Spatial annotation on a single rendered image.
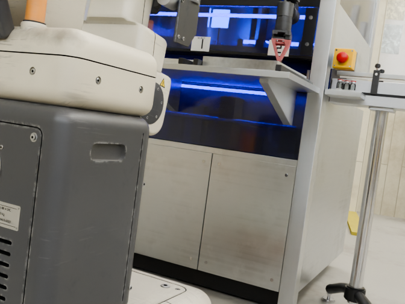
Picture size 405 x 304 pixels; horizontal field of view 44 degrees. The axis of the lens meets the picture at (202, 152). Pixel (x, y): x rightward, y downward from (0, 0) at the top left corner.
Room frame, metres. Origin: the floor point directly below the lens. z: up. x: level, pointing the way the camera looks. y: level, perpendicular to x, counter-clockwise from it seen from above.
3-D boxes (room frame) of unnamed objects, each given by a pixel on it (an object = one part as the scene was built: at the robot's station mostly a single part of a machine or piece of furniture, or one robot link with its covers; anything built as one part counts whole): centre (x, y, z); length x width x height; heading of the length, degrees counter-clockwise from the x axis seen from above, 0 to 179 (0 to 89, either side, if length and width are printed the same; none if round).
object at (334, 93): (1.90, -0.51, 0.87); 0.14 x 0.13 x 0.02; 154
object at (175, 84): (1.99, 0.21, 0.79); 0.34 x 0.03 x 0.13; 154
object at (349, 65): (1.87, -0.48, 0.99); 0.08 x 0.07 x 0.07; 154
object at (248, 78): (1.89, -0.02, 0.87); 0.70 x 0.48 x 0.02; 64
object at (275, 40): (1.80, -0.23, 0.99); 0.07 x 0.07 x 0.09; 79
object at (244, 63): (1.78, -0.15, 0.90); 0.34 x 0.26 x 0.04; 154
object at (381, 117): (1.94, -0.67, 0.46); 0.09 x 0.09 x 0.77; 64
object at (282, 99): (1.77, -0.24, 0.79); 0.34 x 0.03 x 0.13; 154
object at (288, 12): (1.81, -0.23, 1.13); 0.07 x 0.06 x 0.07; 156
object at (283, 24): (1.80, -0.23, 1.07); 0.10 x 0.07 x 0.07; 169
